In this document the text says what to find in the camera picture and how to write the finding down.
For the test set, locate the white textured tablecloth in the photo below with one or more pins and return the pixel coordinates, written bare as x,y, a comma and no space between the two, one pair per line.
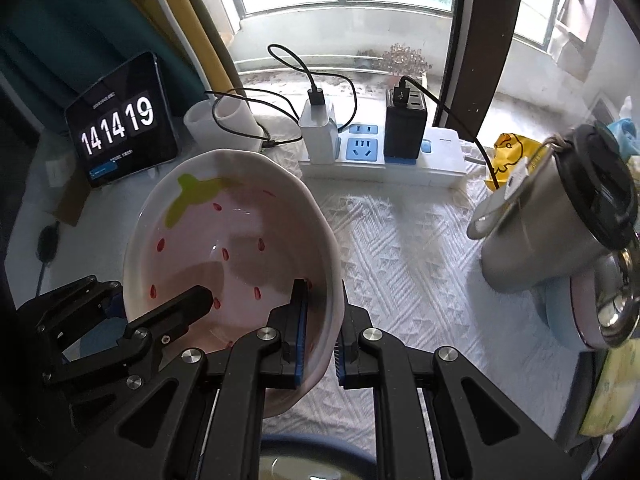
415,285

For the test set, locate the dark window frame post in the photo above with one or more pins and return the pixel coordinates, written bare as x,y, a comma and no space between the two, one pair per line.
475,35

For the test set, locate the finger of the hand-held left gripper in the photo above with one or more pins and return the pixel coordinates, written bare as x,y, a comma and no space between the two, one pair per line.
85,295
185,305

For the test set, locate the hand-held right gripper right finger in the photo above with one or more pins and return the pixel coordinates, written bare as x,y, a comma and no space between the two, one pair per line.
341,360

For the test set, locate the stainless steel tumbler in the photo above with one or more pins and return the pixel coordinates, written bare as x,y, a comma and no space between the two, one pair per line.
525,230

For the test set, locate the dark grey pouch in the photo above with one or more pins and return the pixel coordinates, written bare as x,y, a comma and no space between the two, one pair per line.
570,400

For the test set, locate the black charger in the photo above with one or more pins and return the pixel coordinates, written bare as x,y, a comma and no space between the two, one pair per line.
405,130

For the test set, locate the yellow tissue pack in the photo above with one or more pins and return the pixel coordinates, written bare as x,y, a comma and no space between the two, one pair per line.
610,390

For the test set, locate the cardboard box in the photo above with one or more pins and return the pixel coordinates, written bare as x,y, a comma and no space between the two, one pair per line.
72,200

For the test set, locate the black tablet with clock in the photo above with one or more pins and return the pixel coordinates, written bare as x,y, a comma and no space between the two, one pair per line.
120,120

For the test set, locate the small white box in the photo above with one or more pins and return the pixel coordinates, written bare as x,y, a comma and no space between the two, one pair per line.
52,172

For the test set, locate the potted dry plant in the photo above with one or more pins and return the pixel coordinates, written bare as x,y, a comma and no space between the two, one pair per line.
405,60

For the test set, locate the teal curtain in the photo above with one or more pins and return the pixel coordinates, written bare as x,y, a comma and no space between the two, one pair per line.
75,45

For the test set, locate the white cup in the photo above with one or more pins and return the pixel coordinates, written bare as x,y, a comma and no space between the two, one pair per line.
200,125

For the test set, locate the stainless steel bowl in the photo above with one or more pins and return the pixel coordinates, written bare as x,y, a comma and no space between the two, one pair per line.
617,305

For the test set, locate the white power strip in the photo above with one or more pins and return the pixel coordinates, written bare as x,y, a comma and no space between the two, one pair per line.
440,160

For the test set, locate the blue snack bag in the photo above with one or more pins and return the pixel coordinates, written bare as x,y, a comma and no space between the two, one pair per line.
625,127

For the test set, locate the yellow curtain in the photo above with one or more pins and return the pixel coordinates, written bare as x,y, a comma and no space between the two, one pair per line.
200,10

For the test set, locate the light blue bowl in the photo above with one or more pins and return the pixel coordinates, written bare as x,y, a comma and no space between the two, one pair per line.
557,315

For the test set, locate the pink strawberry bowl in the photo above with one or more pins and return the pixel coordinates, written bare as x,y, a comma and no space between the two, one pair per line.
240,225

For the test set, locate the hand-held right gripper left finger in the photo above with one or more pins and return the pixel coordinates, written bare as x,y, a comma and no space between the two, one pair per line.
300,335

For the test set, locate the yellow duck bag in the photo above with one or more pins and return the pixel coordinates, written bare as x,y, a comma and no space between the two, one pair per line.
510,152

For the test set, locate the large blue bowl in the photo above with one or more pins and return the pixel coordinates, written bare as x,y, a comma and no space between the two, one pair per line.
320,441

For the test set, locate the white charger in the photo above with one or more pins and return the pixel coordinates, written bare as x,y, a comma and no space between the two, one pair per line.
317,135

